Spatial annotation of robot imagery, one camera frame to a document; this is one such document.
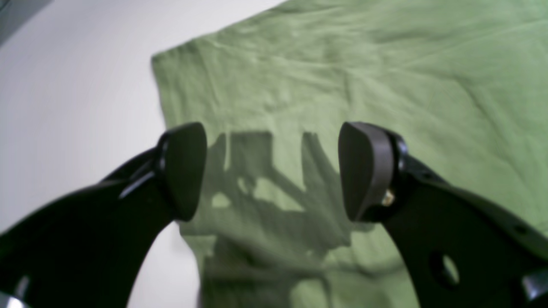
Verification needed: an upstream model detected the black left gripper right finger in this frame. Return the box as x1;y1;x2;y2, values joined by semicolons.
337;121;548;308

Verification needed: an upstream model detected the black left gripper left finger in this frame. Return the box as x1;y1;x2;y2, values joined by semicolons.
0;121;208;308

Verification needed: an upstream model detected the green T-shirt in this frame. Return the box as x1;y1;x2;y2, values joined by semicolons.
152;0;548;308

